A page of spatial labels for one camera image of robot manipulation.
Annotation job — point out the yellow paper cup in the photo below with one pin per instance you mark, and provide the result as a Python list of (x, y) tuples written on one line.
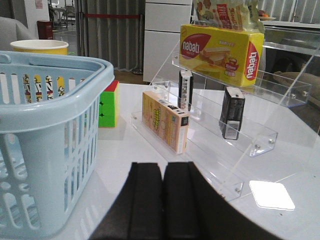
[(44, 46)]

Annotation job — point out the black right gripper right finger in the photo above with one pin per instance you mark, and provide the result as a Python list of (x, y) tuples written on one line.
[(193, 210)]

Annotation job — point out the colourful puzzle cube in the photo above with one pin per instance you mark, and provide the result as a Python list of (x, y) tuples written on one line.
[(109, 106)]

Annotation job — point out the clear acrylic display shelf right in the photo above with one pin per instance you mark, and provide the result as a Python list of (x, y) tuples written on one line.
[(275, 142)]

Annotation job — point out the white filing cabinet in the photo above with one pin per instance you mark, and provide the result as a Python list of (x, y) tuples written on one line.
[(162, 24)]

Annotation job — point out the snack bag on top shelf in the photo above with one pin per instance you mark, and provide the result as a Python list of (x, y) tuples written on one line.
[(237, 15)]

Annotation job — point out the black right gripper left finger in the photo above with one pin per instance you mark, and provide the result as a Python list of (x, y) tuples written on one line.
[(136, 213)]

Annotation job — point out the red box in background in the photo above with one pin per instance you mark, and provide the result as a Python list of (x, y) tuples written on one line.
[(45, 29)]

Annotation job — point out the light blue plastic basket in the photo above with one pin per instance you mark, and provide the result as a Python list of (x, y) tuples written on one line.
[(49, 117)]

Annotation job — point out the black tissue pack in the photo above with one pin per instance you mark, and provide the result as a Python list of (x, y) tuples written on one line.
[(232, 113)]

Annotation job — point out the yellow nabati wafer box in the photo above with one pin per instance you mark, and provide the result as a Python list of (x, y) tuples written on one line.
[(230, 56)]

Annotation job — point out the grey sofa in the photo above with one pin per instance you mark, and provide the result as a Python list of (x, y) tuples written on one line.
[(12, 30)]

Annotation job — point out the black and white small box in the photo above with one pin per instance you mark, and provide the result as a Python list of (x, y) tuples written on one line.
[(185, 89)]

